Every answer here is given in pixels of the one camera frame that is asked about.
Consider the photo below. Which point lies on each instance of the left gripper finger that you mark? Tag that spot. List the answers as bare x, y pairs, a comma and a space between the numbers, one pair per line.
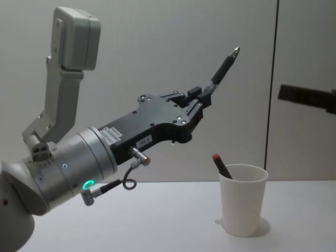
202, 101
178, 98

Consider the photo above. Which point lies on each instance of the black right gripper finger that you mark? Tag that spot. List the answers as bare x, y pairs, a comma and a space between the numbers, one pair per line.
304, 95

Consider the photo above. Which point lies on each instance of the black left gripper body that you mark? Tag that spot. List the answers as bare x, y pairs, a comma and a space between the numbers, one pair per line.
147, 118

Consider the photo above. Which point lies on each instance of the black pen with silver tip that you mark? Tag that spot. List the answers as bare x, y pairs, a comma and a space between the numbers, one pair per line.
223, 67

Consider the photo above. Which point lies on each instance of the black pen with red cap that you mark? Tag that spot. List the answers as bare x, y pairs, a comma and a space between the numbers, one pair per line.
221, 166

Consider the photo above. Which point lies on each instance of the white paper cup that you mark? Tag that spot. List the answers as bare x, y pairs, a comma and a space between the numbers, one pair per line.
242, 202

